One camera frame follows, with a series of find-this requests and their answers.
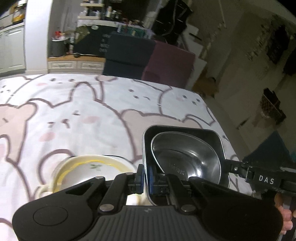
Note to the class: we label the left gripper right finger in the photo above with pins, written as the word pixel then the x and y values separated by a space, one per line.
pixel 167 189

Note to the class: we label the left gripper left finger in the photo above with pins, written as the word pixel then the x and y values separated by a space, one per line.
pixel 120 188

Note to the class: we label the steel rectangular container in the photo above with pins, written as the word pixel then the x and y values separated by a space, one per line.
pixel 208 136

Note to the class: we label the round steel bowl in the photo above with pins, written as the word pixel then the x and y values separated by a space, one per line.
pixel 185 156

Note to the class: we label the lemon pattern scalloped bowl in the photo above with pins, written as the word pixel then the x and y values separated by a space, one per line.
pixel 84 170

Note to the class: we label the cream two-handled bowl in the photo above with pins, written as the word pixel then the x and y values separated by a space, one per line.
pixel 48 187

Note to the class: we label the white square plate blue rim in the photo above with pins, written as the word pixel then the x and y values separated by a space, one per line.
pixel 123 160

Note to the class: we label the person right hand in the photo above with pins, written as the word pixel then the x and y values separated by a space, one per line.
pixel 287 215

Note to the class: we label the black net basket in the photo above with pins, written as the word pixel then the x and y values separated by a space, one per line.
pixel 270 106

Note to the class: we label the bear pattern tablecloth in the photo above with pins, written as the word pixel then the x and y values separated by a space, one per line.
pixel 48 118

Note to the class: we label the maroon chair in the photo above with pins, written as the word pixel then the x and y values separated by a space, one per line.
pixel 169 65

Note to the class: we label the dark green chair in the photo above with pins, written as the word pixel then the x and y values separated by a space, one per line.
pixel 127 56

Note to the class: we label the wooden low drawer bench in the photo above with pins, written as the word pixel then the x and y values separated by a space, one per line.
pixel 71 64

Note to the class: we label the black have a nice day cloth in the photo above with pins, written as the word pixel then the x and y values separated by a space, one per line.
pixel 92 40

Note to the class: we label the grey trash bin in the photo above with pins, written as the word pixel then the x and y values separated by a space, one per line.
pixel 58 47

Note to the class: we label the white lower cabinet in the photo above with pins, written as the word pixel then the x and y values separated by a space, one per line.
pixel 12 48

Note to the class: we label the white storage shelf rack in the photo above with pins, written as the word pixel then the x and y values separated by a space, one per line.
pixel 92 10

